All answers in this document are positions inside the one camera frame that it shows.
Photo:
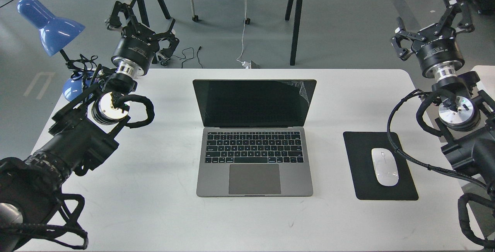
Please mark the blue desk lamp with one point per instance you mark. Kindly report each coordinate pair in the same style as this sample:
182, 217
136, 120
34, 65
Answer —
55, 33

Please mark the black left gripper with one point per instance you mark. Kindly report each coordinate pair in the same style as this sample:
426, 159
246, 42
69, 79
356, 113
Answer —
135, 45

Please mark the white power adapter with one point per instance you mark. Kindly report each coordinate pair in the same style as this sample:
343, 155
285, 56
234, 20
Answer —
250, 65

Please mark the white computer mouse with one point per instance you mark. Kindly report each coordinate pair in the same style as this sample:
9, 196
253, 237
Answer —
385, 167

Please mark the black mouse pad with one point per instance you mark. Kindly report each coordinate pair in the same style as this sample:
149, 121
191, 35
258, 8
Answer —
359, 147

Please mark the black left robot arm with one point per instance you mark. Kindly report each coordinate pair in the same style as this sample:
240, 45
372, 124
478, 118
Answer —
32, 202

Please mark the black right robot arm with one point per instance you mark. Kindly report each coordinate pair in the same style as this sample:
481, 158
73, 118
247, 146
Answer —
450, 110

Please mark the grey open laptop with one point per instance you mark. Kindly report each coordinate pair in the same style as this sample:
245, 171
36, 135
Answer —
254, 144

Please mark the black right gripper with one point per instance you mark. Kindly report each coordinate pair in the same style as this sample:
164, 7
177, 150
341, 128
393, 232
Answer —
439, 53

